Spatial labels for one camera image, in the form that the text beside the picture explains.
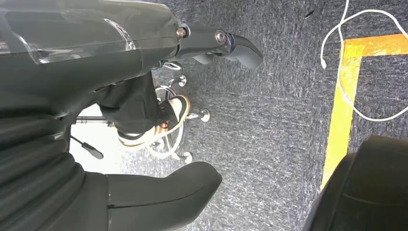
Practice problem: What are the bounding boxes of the person's leg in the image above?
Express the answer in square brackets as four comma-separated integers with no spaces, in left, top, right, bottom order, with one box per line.
[97,71,179,136]

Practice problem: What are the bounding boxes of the ribbed grey left arm sleeve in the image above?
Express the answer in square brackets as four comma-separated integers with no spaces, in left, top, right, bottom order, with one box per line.
[0,108,86,231]

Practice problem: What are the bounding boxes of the white cable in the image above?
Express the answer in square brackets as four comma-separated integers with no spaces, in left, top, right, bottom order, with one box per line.
[320,0,408,123]

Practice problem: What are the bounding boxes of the person's shoe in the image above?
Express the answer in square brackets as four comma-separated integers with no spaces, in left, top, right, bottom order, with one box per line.
[117,94,192,151]

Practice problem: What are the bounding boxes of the yellow floor tape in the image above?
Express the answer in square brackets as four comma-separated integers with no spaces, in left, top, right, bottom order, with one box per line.
[320,33,408,192]

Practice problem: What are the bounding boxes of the black robot body shell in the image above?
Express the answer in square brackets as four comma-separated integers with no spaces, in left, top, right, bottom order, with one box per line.
[303,135,408,231]

